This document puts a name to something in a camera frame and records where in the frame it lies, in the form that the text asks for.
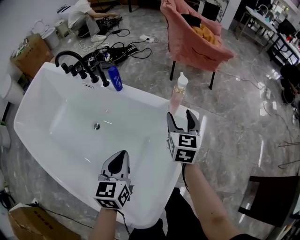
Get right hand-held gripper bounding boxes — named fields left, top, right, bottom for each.
left=166, top=109, right=202, bottom=165

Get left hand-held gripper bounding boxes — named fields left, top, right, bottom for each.
left=93, top=150, right=135, bottom=210

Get clear pink bottle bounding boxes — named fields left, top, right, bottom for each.
left=168, top=72, right=189, bottom=116

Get white bathtub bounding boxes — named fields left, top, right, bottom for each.
left=13, top=62, right=207, bottom=229

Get person's left forearm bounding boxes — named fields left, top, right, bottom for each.
left=89, top=207, right=118, bottom=240

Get person's right forearm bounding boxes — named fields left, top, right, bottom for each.
left=182, top=162, right=242, bottom=240

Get blue shampoo bottle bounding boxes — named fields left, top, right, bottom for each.
left=107, top=65, right=124, bottom=92

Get pink covered armchair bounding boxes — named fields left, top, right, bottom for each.
left=159, top=0, right=235, bottom=90

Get person's black trousers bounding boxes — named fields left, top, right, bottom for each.
left=128, top=187, right=260, bottom=240

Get black hand shower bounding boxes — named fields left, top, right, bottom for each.
left=94, top=61, right=111, bottom=88

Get white power strip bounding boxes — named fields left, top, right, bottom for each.
left=139, top=34, right=159, bottom=44

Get orange cloth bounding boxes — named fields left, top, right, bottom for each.
left=190, top=23, right=218, bottom=45

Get black cloth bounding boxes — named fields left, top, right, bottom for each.
left=180, top=13, right=203, bottom=28

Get black bag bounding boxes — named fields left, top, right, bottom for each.
left=279, top=64, right=300, bottom=105

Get black faucet spout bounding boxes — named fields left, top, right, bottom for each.
left=54, top=51, right=100, bottom=84

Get dark wooden table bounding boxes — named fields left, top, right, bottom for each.
left=237, top=175, right=300, bottom=228

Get white cylindrical bin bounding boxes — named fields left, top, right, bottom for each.
left=0, top=73, right=25, bottom=105

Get white plastic bucket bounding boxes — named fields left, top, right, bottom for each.
left=39, top=26, right=61, bottom=50

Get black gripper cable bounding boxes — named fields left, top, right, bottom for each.
left=115, top=209, right=131, bottom=236
left=181, top=162, right=191, bottom=195

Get thin floor cable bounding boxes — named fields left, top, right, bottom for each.
left=217, top=63, right=300, bottom=147

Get tangle of black cables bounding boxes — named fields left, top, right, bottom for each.
left=79, top=14, right=153, bottom=69

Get white desk with black frame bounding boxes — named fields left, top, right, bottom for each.
left=235, top=5, right=300, bottom=67

